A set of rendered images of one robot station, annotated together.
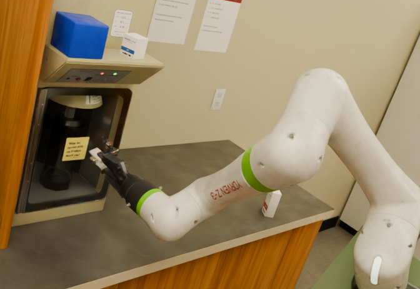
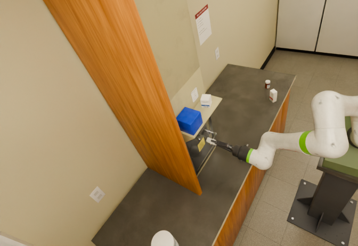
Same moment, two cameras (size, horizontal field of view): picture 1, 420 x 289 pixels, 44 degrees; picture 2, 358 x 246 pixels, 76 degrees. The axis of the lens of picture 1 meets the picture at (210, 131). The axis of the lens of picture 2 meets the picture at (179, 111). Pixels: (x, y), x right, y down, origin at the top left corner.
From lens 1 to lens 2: 0.80 m
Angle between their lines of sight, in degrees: 25
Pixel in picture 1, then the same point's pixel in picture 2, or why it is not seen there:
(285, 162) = (334, 156)
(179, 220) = (269, 162)
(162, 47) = not seen: hidden behind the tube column
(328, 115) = (342, 121)
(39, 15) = (178, 136)
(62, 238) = (214, 173)
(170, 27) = not seen: hidden behind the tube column
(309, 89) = (327, 113)
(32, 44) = (180, 145)
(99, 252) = (232, 171)
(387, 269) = not seen: outside the picture
